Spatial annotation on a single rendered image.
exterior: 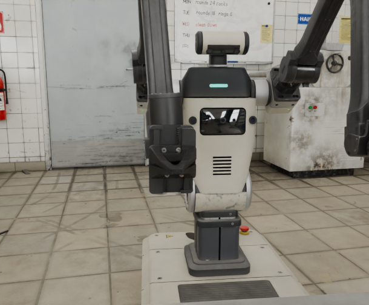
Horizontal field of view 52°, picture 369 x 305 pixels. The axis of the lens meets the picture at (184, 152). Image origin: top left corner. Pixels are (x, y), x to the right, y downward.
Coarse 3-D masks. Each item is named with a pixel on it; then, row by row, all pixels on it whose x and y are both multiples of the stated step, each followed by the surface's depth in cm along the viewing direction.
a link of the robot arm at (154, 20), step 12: (144, 0) 71; (156, 0) 71; (144, 12) 71; (156, 12) 71; (144, 24) 71; (156, 24) 71; (144, 36) 72; (156, 36) 71; (168, 36) 72; (156, 48) 71; (168, 48) 71; (156, 60) 71; (168, 60) 71; (156, 72) 70; (168, 72) 71; (156, 84) 70; (168, 84) 71
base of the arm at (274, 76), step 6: (270, 72) 128; (276, 72) 127; (276, 78) 123; (276, 84) 123; (282, 84) 121; (288, 84) 120; (294, 84) 120; (300, 84) 122; (276, 90) 124; (282, 90) 123; (288, 90) 122; (294, 90) 122; (276, 96) 124; (282, 96) 124; (288, 96) 124; (294, 96) 125; (300, 96) 124
